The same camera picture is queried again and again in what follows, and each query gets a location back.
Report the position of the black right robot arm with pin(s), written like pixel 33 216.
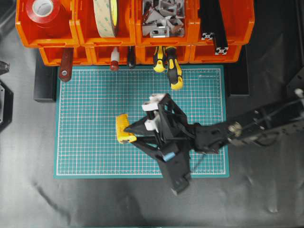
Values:
pixel 261 126

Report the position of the black tool handle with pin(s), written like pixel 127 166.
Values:
pixel 131 57

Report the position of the orange bin with metal brackets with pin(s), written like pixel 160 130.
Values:
pixel 191 27

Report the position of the large yellow black screwdriver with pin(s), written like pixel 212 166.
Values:
pixel 174 71

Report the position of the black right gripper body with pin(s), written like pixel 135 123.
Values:
pixel 167 120

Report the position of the orange bin with aluminium profiles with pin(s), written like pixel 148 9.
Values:
pixel 238 18

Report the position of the orange lower bin with screwdrivers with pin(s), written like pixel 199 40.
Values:
pixel 144 55

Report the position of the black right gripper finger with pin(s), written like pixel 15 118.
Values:
pixel 139 128
pixel 150 146

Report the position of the red tape roll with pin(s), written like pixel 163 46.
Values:
pixel 49 15

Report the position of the orange lower bin left end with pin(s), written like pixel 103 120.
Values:
pixel 51 56

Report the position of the beige double-sided tape roll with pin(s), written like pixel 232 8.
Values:
pixel 106 14

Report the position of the dark red flat handle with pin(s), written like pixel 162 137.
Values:
pixel 65 73

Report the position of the pile of grey metal brackets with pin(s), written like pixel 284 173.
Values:
pixel 163 18

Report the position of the black aluminium profile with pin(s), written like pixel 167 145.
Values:
pixel 208 13
pixel 220 38

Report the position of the orange bin with beige tape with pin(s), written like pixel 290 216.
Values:
pixel 87 30

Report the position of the yellow utility cutter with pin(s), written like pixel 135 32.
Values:
pixel 121 123

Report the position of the black left robot arm base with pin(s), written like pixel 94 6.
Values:
pixel 6 106

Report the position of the white bottle with red cap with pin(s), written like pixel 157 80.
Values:
pixel 115 57

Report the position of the small yellow black screwdriver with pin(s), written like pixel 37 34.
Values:
pixel 159 59

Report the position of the green cutting mat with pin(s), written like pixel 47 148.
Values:
pixel 87 106

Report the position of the black aluminium profile lower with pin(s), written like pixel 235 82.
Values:
pixel 220 38

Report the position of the orange bin with red tape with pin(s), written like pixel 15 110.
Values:
pixel 33 37

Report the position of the black aluminium profile upper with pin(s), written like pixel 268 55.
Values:
pixel 208 13

